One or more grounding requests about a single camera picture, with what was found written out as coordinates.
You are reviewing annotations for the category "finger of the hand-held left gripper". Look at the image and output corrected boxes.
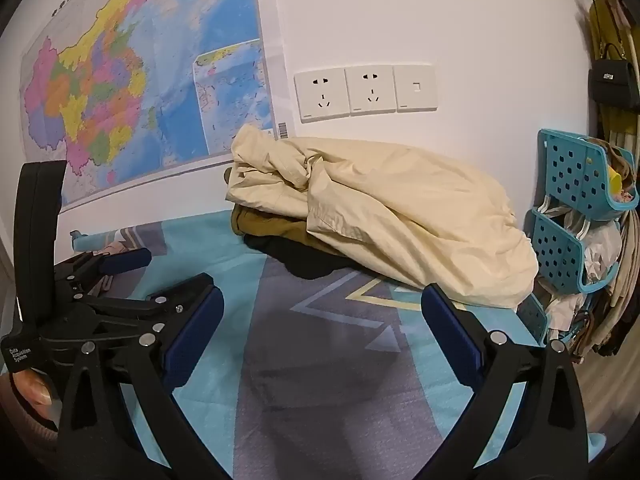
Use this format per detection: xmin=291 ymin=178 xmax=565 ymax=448
xmin=75 ymin=272 xmax=216 ymax=343
xmin=52 ymin=247 xmax=153 ymax=301

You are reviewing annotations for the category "yellow hanging bag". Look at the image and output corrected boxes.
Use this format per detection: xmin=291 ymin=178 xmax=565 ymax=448
xmin=586 ymin=0 xmax=640 ymax=151

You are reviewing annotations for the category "black handbag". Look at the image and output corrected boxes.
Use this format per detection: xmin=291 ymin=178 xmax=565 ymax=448
xmin=587 ymin=42 xmax=640 ymax=108

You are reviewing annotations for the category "white plastic bag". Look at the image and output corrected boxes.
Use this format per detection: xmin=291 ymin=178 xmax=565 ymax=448
xmin=545 ymin=210 xmax=623 ymax=331

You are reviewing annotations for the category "cream jacket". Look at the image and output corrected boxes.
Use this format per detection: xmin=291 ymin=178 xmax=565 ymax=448
xmin=225 ymin=124 xmax=540 ymax=309

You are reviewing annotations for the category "teal grey printed bed sheet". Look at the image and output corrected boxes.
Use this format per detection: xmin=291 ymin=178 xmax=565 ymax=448
xmin=50 ymin=210 xmax=606 ymax=480

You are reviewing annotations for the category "teal plastic basket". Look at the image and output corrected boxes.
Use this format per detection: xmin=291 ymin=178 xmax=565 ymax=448
xmin=537 ymin=129 xmax=640 ymax=222
xmin=522 ymin=207 xmax=626 ymax=295
xmin=515 ymin=291 xmax=576 ymax=348

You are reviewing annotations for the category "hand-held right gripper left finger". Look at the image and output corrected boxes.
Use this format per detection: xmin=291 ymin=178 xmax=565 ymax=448
xmin=56 ymin=285 xmax=226 ymax=480

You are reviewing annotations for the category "colourful wall map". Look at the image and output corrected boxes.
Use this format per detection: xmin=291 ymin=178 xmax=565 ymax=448
xmin=19 ymin=0 xmax=291 ymax=213

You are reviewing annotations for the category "person's left hand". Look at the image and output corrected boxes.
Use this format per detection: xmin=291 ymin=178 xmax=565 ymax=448
xmin=10 ymin=367 xmax=57 ymax=409

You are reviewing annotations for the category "white wall socket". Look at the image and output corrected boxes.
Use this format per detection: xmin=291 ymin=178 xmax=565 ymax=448
xmin=294 ymin=67 xmax=351 ymax=123
xmin=345 ymin=65 xmax=398 ymax=117

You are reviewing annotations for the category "olive garment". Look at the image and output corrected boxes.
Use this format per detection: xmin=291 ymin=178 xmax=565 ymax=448
xmin=222 ymin=166 xmax=351 ymax=267

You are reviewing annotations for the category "black garment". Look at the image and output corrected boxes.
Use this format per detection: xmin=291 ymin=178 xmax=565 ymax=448
xmin=243 ymin=234 xmax=351 ymax=281

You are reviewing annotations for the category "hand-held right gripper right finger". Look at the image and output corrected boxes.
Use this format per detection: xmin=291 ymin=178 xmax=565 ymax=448
xmin=421 ymin=282 xmax=601 ymax=480

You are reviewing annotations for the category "person's left forearm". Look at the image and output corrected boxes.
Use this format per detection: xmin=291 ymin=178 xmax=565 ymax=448
xmin=5 ymin=400 xmax=63 ymax=461

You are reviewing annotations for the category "pink garment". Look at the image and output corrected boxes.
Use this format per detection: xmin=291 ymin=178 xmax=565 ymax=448
xmin=75 ymin=237 xmax=151 ymax=301

